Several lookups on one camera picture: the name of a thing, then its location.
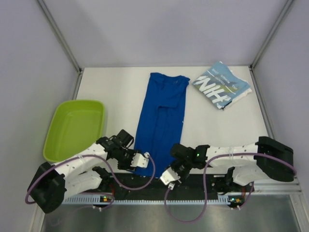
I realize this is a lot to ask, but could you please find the royal blue t-shirt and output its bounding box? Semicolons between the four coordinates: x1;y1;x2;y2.
134;72;190;178

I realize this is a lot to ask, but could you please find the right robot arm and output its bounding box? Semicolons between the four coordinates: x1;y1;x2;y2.
160;136;296;193

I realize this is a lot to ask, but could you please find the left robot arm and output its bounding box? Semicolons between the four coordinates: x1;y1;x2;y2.
26;130;149;214

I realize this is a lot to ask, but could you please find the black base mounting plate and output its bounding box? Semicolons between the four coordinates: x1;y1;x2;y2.
86;174;253;201

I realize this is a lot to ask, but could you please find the lime green plastic tray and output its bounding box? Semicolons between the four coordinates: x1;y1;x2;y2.
43;100;105;162

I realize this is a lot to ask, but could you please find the light blue printed folded t-shirt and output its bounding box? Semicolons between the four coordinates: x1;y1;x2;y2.
192;61;252;110

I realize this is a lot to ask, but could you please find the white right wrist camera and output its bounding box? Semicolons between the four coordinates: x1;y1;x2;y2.
160;167;181;190

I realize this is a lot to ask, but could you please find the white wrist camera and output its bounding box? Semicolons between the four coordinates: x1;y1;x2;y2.
160;167;181;190
131;152;150;168

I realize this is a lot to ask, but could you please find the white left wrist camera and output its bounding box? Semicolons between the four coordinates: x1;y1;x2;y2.
131;152;150;168

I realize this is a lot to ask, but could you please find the slotted cable duct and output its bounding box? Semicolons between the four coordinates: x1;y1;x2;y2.
62;194;244;206

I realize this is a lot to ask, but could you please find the aluminium frame rail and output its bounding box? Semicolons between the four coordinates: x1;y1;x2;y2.
38;175;302;194

